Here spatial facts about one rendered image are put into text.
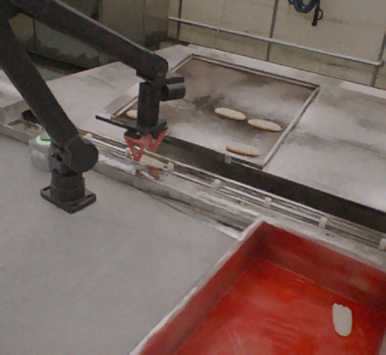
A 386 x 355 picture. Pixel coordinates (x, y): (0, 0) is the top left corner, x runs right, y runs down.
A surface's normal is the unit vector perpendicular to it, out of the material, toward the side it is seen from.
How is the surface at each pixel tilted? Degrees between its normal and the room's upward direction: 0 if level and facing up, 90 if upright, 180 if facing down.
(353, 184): 10
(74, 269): 0
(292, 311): 0
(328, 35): 90
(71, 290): 0
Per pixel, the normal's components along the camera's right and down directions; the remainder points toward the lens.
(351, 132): 0.00, -0.79
